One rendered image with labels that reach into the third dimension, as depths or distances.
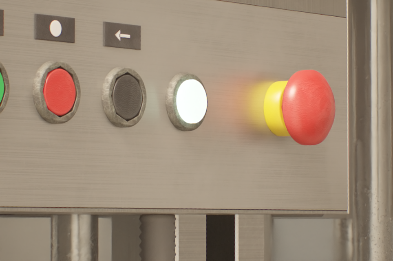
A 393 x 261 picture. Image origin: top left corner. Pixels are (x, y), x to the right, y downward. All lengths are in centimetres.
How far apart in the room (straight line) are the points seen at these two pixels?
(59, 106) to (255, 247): 39
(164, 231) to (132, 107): 16
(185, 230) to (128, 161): 27
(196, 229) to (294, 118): 22
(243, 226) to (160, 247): 18
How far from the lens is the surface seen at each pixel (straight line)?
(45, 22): 96
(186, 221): 127
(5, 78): 94
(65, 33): 97
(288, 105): 107
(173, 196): 103
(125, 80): 100
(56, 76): 96
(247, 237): 132
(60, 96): 96
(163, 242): 115
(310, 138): 108
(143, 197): 101
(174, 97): 102
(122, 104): 99
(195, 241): 128
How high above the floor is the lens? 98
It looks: 3 degrees up
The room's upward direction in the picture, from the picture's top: straight up
